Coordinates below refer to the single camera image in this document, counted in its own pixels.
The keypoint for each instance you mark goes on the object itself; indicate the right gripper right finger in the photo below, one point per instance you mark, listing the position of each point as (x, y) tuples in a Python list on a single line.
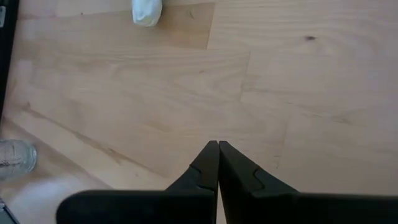
[(264, 205)]

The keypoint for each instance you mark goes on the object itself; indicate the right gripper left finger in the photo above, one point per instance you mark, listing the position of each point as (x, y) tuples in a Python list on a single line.
[(186, 205)]

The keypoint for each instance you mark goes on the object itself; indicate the white artificial tulip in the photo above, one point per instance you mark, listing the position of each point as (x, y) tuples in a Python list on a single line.
[(146, 12)]

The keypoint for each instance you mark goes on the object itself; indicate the clear glass vase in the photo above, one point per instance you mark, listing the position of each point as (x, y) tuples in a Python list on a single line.
[(15, 158)]

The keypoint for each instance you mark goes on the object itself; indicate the black table frame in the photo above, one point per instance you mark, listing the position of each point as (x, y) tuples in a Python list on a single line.
[(7, 46)]

